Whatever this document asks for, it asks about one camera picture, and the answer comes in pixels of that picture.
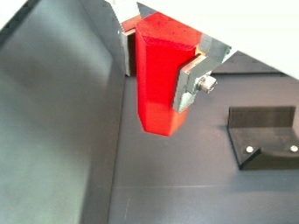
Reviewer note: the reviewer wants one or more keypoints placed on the red hexagonal prism peg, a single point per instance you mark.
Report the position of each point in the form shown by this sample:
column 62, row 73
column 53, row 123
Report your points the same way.
column 165, row 46

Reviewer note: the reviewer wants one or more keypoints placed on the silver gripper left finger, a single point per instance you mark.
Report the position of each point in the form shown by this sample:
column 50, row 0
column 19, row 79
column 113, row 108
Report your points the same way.
column 128, row 16

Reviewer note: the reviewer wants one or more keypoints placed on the black curved bracket stand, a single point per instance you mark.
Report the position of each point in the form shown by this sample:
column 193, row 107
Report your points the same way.
column 264, row 138

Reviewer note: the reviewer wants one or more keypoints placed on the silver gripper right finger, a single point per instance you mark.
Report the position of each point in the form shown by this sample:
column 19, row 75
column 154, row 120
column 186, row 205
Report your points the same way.
column 196, row 72

